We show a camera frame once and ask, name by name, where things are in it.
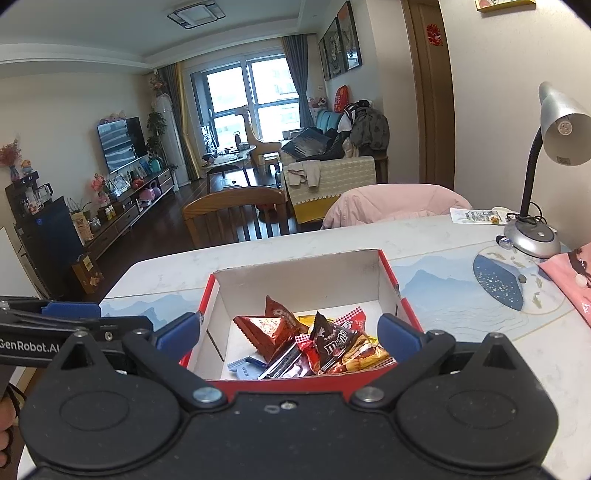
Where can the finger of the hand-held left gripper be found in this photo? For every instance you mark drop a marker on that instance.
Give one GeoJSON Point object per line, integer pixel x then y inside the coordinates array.
{"type": "Point", "coordinates": [120, 325]}
{"type": "Point", "coordinates": [69, 309]}

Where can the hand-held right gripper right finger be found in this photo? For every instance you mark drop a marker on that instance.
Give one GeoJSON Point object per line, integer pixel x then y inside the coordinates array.
{"type": "Point", "coordinates": [398, 337]}

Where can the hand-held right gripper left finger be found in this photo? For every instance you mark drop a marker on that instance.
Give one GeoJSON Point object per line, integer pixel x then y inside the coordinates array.
{"type": "Point", "coordinates": [178, 334]}

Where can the red snack packet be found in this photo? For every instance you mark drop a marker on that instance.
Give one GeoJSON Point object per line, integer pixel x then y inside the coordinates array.
{"type": "Point", "coordinates": [362, 353]}

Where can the dark brown chocolate packet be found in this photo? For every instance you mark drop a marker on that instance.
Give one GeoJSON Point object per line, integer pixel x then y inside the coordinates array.
{"type": "Point", "coordinates": [330, 344]}

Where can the blue and white snack packet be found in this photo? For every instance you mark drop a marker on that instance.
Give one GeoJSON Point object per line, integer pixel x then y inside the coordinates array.
{"type": "Point", "coordinates": [244, 368]}

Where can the red-brown triangular snack packet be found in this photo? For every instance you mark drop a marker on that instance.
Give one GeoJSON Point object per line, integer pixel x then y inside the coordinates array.
{"type": "Point", "coordinates": [265, 332]}

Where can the yellow snack packet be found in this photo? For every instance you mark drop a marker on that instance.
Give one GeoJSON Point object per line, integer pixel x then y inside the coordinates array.
{"type": "Point", "coordinates": [304, 320]}

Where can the silver foil snack packet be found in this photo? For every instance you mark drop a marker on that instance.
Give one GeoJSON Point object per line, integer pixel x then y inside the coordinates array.
{"type": "Point", "coordinates": [282, 364]}

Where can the red cardboard box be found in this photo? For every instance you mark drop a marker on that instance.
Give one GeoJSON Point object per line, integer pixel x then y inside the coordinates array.
{"type": "Point", "coordinates": [295, 281]}

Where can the person's left hand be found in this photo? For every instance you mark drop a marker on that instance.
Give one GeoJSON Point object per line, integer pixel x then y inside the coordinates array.
{"type": "Point", "coordinates": [5, 415]}

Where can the dark cabinet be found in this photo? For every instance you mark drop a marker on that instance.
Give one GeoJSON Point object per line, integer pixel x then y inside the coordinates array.
{"type": "Point", "coordinates": [46, 240]}

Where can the wooden television cabinet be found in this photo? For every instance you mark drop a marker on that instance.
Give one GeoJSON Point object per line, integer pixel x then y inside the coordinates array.
{"type": "Point", "coordinates": [124, 217]}

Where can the pink jacket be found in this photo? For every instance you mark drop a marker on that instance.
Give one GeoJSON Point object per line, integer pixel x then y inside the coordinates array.
{"type": "Point", "coordinates": [397, 203]}

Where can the small white blue gadget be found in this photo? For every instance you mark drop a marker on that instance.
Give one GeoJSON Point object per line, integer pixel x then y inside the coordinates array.
{"type": "Point", "coordinates": [505, 242]}

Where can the wooden chair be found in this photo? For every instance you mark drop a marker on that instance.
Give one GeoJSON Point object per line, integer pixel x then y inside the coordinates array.
{"type": "Point", "coordinates": [235, 203]}

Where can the clear snack packet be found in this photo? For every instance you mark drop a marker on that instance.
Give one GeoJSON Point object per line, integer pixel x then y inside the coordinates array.
{"type": "Point", "coordinates": [480, 215]}

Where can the cream and yellow sofa cover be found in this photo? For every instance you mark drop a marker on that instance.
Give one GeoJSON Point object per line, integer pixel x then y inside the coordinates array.
{"type": "Point", "coordinates": [341, 184]}

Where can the pink flowers in vase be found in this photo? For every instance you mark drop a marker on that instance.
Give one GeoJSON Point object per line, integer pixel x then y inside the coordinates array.
{"type": "Point", "coordinates": [9, 157]}

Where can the flat screen television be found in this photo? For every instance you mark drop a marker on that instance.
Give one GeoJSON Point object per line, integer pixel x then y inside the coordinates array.
{"type": "Point", "coordinates": [122, 143]}

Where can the pink pouch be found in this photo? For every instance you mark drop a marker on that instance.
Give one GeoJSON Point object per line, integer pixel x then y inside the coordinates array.
{"type": "Point", "coordinates": [570, 277]}

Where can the coffee table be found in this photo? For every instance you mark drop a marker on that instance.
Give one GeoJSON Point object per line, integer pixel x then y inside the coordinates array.
{"type": "Point", "coordinates": [231, 159]}

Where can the white standing air conditioner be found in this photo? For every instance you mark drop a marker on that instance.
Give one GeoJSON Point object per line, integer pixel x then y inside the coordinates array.
{"type": "Point", "coordinates": [171, 138]}

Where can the green house plant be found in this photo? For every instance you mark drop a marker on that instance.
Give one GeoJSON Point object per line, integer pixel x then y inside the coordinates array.
{"type": "Point", "coordinates": [156, 129]}

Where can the grey jacket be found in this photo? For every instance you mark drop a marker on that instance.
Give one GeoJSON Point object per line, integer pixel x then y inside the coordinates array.
{"type": "Point", "coordinates": [369, 127]}

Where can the sofa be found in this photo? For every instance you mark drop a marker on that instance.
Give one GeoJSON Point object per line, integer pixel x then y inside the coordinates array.
{"type": "Point", "coordinates": [309, 143]}

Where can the grey curtain with yellow trim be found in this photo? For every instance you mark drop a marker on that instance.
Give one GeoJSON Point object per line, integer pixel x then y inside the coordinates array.
{"type": "Point", "coordinates": [178, 120]}

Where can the wooden giraffe figure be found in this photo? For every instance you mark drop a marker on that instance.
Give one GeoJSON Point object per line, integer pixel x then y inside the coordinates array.
{"type": "Point", "coordinates": [251, 134]}

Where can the wooden door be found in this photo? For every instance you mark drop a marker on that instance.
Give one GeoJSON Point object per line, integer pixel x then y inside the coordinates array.
{"type": "Point", "coordinates": [429, 101]}

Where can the red bag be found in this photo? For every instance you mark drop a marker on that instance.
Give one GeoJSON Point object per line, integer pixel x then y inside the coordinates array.
{"type": "Point", "coordinates": [342, 99]}

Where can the large window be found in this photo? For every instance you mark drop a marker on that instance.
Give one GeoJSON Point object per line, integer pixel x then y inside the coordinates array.
{"type": "Point", "coordinates": [249, 97]}

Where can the silver desk lamp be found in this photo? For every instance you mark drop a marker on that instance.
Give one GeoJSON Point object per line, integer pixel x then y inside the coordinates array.
{"type": "Point", "coordinates": [563, 124]}

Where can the red door decoration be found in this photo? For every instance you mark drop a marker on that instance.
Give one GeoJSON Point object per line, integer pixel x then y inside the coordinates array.
{"type": "Point", "coordinates": [434, 34]}

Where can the square ceiling light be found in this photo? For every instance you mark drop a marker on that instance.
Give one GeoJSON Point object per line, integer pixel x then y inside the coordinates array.
{"type": "Point", "coordinates": [194, 13]}

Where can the gold framed food picture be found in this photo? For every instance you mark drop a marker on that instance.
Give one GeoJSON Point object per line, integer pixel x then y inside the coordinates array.
{"type": "Point", "coordinates": [505, 4]}

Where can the narrow framed wall picture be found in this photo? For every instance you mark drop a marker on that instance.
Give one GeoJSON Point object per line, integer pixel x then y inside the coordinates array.
{"type": "Point", "coordinates": [324, 60]}

